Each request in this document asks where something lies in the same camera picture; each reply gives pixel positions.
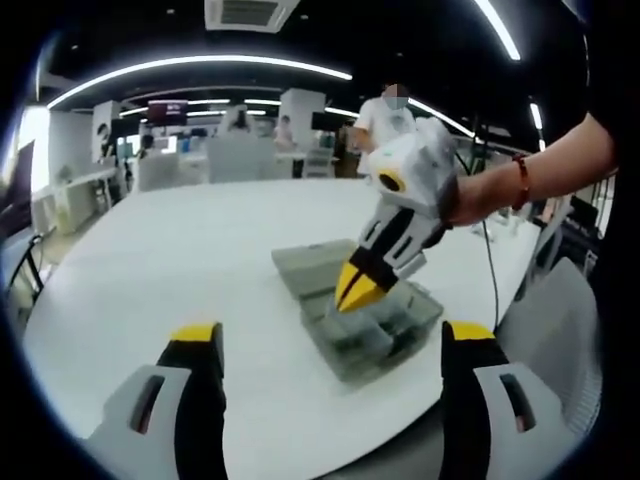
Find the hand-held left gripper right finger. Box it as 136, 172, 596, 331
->
439, 319, 569, 480

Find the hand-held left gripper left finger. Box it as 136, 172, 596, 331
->
83, 322, 230, 480

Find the clear grey guide fixture box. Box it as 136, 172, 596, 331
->
271, 238, 445, 385

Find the person's right hand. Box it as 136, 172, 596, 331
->
441, 156, 522, 231

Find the green black machine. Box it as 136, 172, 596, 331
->
467, 112, 501, 176

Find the grey partition screen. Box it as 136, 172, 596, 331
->
207, 137, 276, 184

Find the straight ceiling light strip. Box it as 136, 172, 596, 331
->
474, 0, 521, 61

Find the operator in black clothing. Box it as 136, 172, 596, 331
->
582, 0, 640, 441

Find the ceiling air vent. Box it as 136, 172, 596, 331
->
204, 0, 301, 34

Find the long curved ceiling light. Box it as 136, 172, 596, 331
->
47, 54, 354, 109

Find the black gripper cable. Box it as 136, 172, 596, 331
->
479, 219, 502, 329

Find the red bead bracelet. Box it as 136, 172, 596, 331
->
509, 152, 531, 212

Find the wall display screen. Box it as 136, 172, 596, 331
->
147, 98, 189, 126

